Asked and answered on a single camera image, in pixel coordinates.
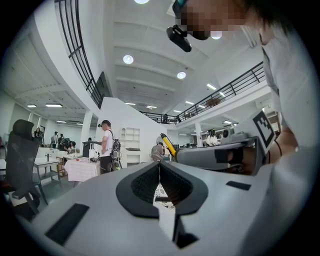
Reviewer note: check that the person's white shirt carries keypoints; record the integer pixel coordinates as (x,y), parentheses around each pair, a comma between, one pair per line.
(290,87)

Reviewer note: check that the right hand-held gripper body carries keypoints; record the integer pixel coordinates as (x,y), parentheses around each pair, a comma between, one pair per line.
(247,140)

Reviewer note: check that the black curved balcony railing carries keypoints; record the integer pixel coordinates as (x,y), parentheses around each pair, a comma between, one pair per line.
(80,57)

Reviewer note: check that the white shelf cabinet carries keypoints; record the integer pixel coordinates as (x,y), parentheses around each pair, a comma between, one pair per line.
(130,146)

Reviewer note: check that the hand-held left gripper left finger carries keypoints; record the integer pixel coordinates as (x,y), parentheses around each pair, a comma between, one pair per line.
(100,212)

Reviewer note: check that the black mesh office chair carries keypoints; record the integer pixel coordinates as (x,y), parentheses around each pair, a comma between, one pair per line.
(21,160)

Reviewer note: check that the person's right forearm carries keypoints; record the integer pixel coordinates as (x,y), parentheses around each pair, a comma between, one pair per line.
(286,145)

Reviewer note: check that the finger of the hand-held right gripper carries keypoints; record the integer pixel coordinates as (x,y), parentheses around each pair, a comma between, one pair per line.
(195,156)

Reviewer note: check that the black head camera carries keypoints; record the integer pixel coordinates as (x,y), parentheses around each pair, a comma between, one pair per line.
(178,38)

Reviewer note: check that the round ceiling light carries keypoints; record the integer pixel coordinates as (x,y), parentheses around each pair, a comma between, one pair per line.
(141,1)
(181,75)
(128,59)

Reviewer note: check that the white desk with metal legs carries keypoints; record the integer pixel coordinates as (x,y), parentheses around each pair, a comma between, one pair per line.
(46,165)

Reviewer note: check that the black wrist band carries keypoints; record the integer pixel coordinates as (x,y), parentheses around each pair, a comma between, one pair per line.
(279,147)

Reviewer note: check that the black straight balcony railing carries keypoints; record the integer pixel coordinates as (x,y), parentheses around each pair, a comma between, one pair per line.
(220,96)

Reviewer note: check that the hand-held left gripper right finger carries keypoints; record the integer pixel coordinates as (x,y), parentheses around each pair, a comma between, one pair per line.
(220,212)

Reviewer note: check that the table with pink checked cloth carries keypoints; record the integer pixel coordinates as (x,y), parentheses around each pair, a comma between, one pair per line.
(82,168)

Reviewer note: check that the yellow utility knife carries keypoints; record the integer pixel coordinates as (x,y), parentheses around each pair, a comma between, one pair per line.
(168,145)

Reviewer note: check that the person's head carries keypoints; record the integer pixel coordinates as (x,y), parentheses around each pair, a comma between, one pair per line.
(212,17)

